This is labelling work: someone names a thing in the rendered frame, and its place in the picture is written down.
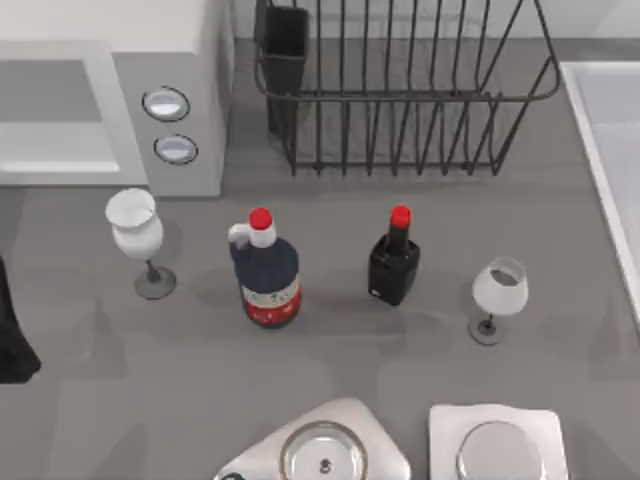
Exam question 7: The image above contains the dark wire dish rack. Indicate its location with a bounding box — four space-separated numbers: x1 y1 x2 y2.
253 0 562 178

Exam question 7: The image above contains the round microwave knob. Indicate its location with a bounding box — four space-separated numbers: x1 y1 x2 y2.
141 85 192 123
152 133 200 166

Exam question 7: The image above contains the black cutlery holder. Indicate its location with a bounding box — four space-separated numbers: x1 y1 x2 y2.
254 3 310 136

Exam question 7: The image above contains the short white wine glass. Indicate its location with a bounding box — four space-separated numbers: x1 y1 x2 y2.
468 256 530 346

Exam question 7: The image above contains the pale microwave oven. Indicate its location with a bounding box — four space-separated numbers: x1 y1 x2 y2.
0 0 236 199

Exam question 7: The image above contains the tall white wine glass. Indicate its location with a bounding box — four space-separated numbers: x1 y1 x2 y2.
104 187 178 301

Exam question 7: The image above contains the dark blue jug bottle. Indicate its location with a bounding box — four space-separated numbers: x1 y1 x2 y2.
227 207 303 330

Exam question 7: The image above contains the black square bottle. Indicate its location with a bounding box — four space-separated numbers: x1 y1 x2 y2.
368 204 422 308

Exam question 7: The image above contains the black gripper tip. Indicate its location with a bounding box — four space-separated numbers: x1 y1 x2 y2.
0 256 42 385

